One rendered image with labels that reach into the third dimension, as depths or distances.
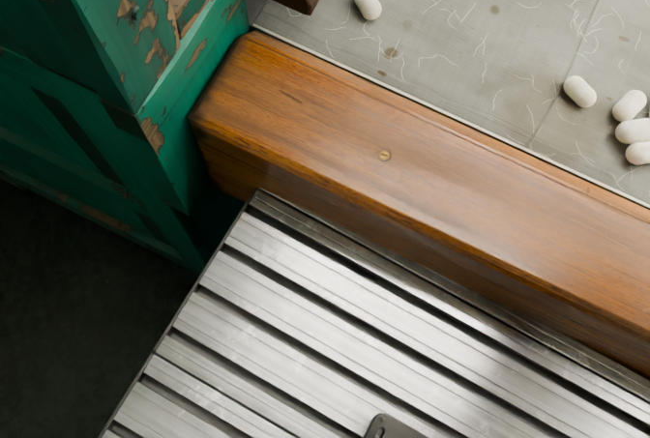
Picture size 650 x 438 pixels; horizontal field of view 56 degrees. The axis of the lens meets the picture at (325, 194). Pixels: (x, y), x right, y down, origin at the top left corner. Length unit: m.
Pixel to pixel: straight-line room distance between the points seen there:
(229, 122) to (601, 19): 0.38
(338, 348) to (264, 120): 0.22
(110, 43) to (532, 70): 0.39
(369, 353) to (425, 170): 0.18
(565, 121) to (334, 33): 0.23
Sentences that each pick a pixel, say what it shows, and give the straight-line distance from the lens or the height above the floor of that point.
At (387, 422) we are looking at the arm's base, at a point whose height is 0.68.
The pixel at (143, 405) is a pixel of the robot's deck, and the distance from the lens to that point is 0.58.
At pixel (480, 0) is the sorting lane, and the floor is 0.74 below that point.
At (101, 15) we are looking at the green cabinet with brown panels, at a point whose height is 0.95.
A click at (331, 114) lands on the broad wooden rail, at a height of 0.76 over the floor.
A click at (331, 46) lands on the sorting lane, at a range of 0.59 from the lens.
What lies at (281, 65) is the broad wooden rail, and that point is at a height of 0.76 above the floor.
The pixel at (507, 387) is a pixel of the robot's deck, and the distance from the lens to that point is 0.60.
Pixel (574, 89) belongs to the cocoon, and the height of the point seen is 0.76.
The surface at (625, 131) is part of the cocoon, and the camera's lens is 0.61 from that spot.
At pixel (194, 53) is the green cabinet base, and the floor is 0.81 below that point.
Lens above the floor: 1.24
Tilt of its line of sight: 72 degrees down
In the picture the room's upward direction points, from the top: 11 degrees clockwise
